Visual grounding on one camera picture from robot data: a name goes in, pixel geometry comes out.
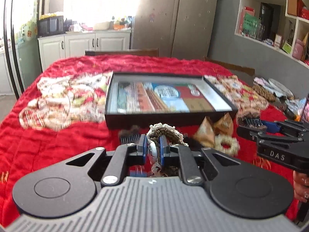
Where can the white kitchen cabinet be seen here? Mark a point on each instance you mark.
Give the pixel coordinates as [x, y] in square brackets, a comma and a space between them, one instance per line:
[53, 48]

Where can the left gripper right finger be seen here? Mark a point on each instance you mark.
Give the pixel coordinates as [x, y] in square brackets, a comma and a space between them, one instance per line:
[164, 150]

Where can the person right hand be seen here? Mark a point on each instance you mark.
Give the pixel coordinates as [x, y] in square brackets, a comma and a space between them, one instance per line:
[300, 185]

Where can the wooden chair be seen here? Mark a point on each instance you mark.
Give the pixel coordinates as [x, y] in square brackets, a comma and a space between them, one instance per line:
[138, 52]
[246, 70]

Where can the wooden chair back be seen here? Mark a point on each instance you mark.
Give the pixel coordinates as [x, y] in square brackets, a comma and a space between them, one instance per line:
[138, 52]

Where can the white plate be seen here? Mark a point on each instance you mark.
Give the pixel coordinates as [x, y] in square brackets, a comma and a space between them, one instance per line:
[280, 87]

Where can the brown crochet scrunchie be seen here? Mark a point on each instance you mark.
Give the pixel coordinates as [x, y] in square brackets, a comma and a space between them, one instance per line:
[174, 137]

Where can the white wall shelf unit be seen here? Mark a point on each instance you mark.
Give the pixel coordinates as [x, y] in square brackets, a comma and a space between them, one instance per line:
[275, 24]

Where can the black microwave oven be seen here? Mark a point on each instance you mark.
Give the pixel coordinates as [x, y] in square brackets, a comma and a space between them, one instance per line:
[51, 26]

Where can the brown furry hair claw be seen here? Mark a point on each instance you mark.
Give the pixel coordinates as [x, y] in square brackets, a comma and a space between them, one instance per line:
[250, 118]

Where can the wooden chair right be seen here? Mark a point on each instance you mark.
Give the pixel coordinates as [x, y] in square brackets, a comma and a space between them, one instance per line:
[246, 70]

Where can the steel double door refrigerator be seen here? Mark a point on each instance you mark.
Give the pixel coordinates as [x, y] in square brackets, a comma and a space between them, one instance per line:
[177, 28]

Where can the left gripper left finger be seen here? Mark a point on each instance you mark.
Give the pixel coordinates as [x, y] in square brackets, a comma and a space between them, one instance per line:
[142, 149]

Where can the black shallow box tray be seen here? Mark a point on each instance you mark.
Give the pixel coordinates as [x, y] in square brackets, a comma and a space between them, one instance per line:
[144, 99]

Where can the cream yarn scrunchie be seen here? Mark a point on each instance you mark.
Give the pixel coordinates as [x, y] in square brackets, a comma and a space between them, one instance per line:
[227, 145]

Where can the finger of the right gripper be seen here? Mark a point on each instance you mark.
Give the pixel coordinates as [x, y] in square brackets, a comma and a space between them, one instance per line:
[271, 127]

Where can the red bear print quilt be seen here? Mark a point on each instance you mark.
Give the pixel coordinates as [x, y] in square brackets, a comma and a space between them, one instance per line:
[92, 191]

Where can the brown knitted scrunchie side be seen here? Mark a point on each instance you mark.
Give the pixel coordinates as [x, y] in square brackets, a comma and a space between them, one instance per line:
[264, 93]

